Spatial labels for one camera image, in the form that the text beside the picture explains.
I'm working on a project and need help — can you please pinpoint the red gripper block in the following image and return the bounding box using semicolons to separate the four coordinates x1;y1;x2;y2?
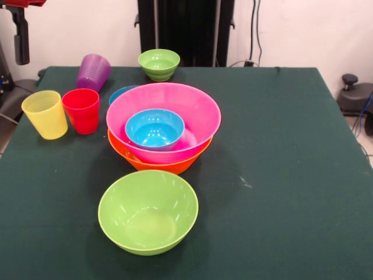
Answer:
0;0;48;67

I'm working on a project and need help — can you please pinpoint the purple plastic cup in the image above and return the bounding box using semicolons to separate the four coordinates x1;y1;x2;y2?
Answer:
76;53;112;93

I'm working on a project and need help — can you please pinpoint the yellow plastic cup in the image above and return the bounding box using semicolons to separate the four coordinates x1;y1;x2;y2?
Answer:
21;90;69;141

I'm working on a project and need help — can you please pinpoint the red plastic cup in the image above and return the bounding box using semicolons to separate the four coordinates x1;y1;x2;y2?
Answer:
61;88;101;135

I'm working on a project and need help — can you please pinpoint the small green plastic bowl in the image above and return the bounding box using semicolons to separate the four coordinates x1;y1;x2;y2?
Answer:
138;48;181;82

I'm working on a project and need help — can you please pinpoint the light blue plastic bowl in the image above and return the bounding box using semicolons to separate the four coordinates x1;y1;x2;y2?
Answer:
125;108;186;152

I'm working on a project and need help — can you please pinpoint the orange plastic bowl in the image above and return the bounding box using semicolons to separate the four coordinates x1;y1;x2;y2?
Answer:
107;129;214;176

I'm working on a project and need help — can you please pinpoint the pink plastic bowl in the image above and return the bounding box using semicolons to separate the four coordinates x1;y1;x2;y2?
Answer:
105;82;222;165

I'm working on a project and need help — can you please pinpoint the large green plastic bowl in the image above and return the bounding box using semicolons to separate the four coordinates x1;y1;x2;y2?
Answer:
97;170;199;257

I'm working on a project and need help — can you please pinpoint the black equipment box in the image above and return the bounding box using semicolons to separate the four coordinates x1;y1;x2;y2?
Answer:
0;40;15;93

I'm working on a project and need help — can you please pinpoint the black floor stand base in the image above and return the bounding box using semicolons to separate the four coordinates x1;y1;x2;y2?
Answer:
337;73;373;116
0;78;38;123

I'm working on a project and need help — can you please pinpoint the dark green tablecloth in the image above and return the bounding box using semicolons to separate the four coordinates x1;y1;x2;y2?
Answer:
0;66;373;280

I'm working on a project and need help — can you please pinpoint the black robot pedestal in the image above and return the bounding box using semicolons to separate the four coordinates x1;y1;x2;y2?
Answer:
134;0;235;67

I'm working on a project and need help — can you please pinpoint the black wall cable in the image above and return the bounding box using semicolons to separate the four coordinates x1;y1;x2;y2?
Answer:
256;0;263;64
249;0;257;61

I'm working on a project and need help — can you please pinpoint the blue cable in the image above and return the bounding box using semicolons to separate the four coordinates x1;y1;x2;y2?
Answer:
351;92;373;138

